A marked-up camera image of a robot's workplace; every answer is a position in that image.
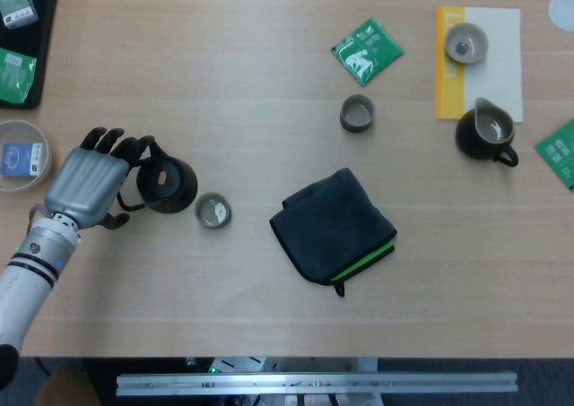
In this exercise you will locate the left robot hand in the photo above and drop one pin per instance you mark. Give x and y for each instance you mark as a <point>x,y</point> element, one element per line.
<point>85,182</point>

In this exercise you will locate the black teapot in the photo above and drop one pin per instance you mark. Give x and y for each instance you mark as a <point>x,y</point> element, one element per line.
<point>175,186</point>

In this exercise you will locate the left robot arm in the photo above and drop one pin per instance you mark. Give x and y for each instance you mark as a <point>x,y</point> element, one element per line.
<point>27,276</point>

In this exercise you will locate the blue tea packet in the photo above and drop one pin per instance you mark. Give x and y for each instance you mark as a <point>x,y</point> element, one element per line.
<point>20,158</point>

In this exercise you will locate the round white container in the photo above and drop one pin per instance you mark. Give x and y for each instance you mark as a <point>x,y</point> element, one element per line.
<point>24,132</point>

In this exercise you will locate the green tea packet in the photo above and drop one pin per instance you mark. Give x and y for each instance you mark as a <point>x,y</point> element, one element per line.
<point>558,152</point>
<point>15,76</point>
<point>367,52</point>

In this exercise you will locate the grey ceramic teacup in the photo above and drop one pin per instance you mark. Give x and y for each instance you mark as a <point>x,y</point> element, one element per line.
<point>213,211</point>
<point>357,114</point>

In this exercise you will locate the black tray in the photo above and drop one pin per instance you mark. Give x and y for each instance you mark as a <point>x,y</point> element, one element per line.
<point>45,43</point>

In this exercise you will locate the grey white tea packet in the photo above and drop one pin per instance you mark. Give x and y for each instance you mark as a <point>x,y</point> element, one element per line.
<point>18,3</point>

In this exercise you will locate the dark grey folded cloth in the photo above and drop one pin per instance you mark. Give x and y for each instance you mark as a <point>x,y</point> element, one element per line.
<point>332,227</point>

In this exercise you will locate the black ceramic pitcher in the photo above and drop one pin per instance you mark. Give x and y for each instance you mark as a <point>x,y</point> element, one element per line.
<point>468,141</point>

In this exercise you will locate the grey ceramic bowl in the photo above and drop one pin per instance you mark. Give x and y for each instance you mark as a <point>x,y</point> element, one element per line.
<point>466,43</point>

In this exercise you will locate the yellow and white booklet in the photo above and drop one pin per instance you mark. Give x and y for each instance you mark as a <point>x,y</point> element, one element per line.
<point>502,79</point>

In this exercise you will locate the aluminium rail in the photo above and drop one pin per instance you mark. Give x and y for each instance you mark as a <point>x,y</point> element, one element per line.
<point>314,383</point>

